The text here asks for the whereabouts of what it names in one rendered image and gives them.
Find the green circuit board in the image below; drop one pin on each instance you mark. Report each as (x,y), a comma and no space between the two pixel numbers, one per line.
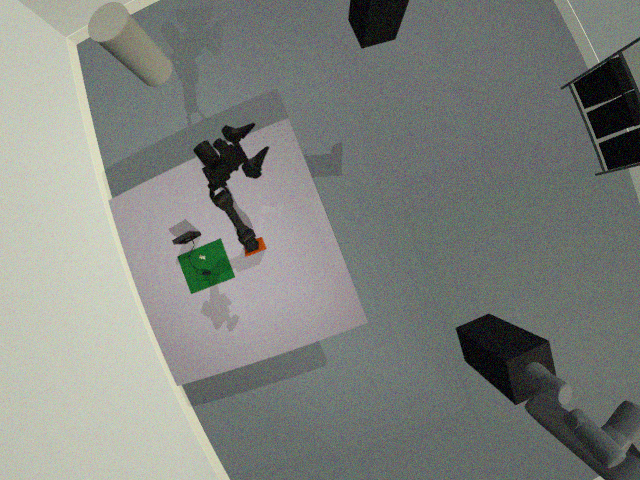
(209,258)

